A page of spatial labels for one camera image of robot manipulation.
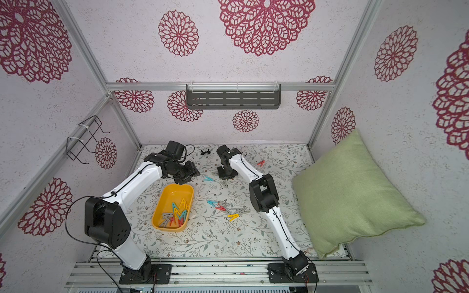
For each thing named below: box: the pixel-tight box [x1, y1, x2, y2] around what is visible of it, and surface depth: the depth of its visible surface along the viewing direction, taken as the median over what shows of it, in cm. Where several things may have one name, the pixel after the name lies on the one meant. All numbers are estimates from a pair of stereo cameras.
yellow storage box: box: [152, 183, 195, 233], surface depth 92 cm
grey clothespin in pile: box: [229, 206, 251, 215], surface depth 94 cm
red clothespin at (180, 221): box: [169, 216, 184, 228], surface depth 89 cm
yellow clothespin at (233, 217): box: [227, 213, 240, 222], surface depth 91 cm
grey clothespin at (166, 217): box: [158, 213, 174, 228], surface depth 89 cm
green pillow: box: [292, 129, 426, 259], surface depth 70 cm
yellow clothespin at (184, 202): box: [178, 198, 190, 211], surface depth 94 cm
